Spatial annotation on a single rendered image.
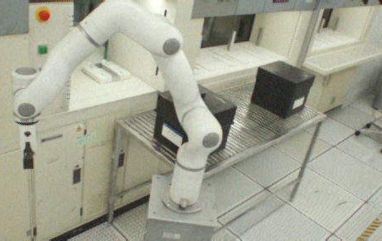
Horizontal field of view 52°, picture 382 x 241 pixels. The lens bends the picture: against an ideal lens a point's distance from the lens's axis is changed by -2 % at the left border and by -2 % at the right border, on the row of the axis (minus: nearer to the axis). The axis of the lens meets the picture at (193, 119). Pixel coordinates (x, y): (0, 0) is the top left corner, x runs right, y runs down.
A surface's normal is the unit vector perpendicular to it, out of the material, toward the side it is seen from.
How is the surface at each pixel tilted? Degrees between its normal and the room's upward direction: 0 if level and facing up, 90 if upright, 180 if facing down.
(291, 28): 90
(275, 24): 90
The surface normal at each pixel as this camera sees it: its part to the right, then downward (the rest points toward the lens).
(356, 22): -0.69, 0.23
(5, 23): 0.70, 0.44
